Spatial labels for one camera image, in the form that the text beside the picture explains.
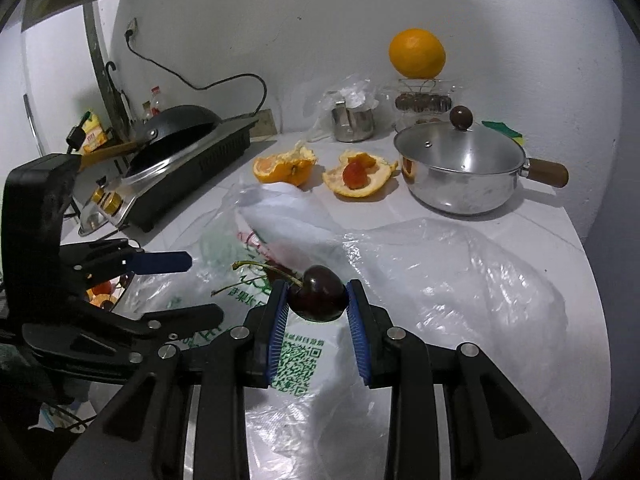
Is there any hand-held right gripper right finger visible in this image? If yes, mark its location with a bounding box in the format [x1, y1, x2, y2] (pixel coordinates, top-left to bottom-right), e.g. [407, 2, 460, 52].
[346, 280, 583, 480]

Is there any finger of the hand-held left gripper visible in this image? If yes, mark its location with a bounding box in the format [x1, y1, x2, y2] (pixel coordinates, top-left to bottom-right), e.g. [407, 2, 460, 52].
[125, 304, 225, 339]
[60, 239, 192, 288]

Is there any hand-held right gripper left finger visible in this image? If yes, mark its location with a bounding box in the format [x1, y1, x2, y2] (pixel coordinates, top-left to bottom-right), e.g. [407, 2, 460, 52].
[52, 280, 291, 480]

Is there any white plate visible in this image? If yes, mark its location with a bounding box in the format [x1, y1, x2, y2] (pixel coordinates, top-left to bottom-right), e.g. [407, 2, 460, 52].
[80, 272, 138, 313]

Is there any clear printed plastic bag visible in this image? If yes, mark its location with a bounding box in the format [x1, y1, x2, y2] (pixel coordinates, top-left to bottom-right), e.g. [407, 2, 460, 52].
[117, 182, 568, 461]

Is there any large steel lid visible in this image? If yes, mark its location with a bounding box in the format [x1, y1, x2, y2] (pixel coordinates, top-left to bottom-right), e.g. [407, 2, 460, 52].
[77, 205, 108, 236]

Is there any yellow detergent bottle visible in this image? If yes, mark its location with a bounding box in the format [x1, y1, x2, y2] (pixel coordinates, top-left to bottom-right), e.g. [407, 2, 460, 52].
[80, 110, 113, 153]

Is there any silver induction cooker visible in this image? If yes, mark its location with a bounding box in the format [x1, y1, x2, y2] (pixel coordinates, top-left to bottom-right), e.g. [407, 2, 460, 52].
[80, 112, 261, 233]

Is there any black umbrella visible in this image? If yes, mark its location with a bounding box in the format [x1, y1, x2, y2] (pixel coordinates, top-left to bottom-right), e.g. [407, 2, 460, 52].
[104, 61, 133, 136]

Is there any half peeled orange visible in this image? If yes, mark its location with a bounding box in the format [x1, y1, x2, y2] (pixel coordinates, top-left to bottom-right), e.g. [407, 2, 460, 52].
[251, 141, 318, 188]

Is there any strawberry on orange peel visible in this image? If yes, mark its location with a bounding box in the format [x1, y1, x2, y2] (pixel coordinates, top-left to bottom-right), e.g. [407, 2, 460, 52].
[342, 160, 368, 190]

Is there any orange peel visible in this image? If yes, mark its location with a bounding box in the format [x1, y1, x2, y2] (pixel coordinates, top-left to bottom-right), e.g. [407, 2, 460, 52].
[321, 150, 400, 198]

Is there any grey vertical pipe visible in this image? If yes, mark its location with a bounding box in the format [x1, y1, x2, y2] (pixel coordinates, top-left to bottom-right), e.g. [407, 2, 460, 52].
[84, 2, 126, 131]

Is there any steel cup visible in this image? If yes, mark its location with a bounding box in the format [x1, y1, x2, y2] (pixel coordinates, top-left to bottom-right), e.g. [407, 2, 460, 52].
[331, 101, 376, 143]

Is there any steel pot lid wooden knob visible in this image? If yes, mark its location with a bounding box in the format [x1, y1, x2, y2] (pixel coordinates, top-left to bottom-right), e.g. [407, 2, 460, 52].
[394, 105, 527, 173]

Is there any clear container with cherries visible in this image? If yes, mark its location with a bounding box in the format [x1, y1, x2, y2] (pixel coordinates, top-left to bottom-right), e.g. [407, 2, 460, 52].
[392, 77, 457, 133]

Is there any crumpled clear plastic bag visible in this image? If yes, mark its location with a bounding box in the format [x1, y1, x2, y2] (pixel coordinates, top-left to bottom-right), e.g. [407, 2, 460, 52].
[306, 74, 383, 143]

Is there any yellow green sponge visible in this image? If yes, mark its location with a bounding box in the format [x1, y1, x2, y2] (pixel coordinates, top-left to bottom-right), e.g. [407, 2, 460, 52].
[481, 120, 526, 147]

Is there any whole orange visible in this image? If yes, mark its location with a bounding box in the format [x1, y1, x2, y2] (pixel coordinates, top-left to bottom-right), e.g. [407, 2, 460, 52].
[389, 28, 447, 80]

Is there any black wok with wooden handle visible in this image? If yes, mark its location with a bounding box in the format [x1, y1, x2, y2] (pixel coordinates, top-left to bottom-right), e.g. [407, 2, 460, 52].
[80, 105, 223, 171]

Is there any small steel pot wooden handle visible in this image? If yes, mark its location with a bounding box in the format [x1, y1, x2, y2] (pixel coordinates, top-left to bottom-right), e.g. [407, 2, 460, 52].
[394, 122, 570, 217]

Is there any black induction cooker cable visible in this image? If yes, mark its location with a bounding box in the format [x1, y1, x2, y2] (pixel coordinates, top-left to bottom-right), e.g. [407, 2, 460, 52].
[124, 35, 268, 116]

